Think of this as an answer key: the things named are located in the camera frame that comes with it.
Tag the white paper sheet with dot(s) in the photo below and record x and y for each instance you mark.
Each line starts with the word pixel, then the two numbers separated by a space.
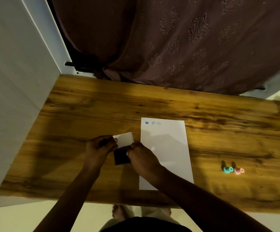
pixel 169 147

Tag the person's foot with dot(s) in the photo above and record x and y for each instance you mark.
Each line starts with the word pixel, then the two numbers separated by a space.
pixel 120 212
pixel 163 211

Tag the brown patterned curtain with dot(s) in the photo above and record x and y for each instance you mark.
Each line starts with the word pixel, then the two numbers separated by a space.
pixel 178 38

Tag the person's right forearm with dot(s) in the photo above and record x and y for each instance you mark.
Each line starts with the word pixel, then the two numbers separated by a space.
pixel 202 205

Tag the pink stamp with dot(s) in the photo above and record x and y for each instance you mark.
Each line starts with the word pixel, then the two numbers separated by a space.
pixel 238 170

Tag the person's left forearm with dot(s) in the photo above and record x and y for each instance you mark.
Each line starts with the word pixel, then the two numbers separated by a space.
pixel 69 202

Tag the person's left foot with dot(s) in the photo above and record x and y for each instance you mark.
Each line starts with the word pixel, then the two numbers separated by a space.
pixel 120 212

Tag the person's right fingers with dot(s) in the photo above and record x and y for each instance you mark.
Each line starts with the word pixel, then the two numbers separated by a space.
pixel 131 152

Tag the person's right foot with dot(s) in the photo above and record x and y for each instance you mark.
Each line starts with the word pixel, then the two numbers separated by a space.
pixel 163 211

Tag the white ink pad lid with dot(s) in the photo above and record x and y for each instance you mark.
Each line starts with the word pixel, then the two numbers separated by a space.
pixel 125 139

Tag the person's black garment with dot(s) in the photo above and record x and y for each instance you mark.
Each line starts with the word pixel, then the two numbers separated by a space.
pixel 146 225

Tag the white window frame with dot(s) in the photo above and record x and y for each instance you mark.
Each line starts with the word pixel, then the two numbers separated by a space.
pixel 50 33

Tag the black ink pad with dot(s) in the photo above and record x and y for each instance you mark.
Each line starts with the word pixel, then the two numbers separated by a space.
pixel 120 157

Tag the person's left thumb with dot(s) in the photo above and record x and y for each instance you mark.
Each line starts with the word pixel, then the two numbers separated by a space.
pixel 109 139

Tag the black window rail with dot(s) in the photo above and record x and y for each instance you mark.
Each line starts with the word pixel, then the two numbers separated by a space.
pixel 78 66

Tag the teal stamp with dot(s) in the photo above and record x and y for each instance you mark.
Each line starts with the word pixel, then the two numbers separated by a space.
pixel 226 169

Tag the person's right hand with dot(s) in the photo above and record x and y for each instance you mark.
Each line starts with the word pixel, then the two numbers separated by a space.
pixel 143 161

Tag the person's left hand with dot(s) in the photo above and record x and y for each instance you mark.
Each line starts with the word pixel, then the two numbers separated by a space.
pixel 96 153

